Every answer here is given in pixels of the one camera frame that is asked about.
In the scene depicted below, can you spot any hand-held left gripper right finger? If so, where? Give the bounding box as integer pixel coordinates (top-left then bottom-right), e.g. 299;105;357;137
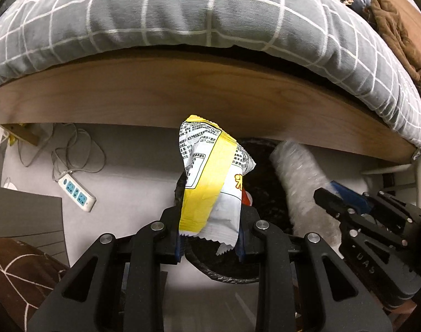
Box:
236;206;392;332

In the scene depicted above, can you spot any grey power cable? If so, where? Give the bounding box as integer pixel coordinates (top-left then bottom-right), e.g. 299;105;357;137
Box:
18;123;106;181

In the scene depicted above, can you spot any black lined waste bin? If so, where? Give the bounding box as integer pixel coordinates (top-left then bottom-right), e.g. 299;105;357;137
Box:
174;138;297;284

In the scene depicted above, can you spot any yellow white snack wrapper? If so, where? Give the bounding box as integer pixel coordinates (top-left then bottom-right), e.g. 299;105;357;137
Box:
177;114;257;256

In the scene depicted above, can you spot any white chair frame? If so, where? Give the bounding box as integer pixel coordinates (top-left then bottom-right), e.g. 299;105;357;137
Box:
361;149;421;208

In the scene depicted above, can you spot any brown quilted jacket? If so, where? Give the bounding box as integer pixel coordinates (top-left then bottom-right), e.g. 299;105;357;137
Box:
363;0;421;94

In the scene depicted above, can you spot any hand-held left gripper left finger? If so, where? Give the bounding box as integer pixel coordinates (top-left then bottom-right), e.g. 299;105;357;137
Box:
27;207;187;332

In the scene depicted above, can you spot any white power strip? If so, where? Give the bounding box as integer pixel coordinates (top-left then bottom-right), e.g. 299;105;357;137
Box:
58;175;97;212

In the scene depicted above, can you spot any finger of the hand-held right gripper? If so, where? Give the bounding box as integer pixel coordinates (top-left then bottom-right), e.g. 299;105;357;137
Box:
330;180;380;215
313;187;365;227

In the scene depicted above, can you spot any wooden bed frame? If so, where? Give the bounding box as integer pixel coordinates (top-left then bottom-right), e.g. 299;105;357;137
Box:
0;50;419;165

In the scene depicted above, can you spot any dark grey board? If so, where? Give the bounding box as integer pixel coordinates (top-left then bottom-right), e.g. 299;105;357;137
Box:
0;185;71;267

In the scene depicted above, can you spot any clear bubble wrap roll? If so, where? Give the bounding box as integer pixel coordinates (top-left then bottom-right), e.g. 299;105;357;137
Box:
269;141;342;250

